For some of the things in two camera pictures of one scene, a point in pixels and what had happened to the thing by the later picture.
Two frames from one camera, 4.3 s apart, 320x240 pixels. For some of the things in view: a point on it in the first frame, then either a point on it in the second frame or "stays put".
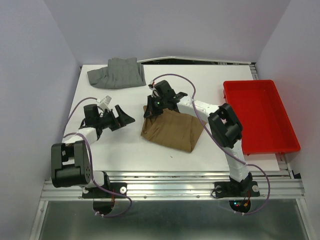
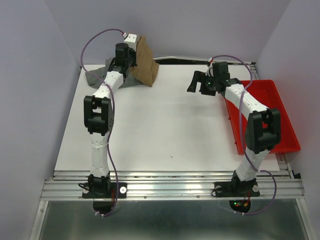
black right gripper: x=150 y=111 → x=197 y=77
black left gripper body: x=108 y=120 → x=131 y=61
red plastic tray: x=266 y=127 stays put
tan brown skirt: x=169 y=128 → x=146 y=69
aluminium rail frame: x=284 y=184 stays put
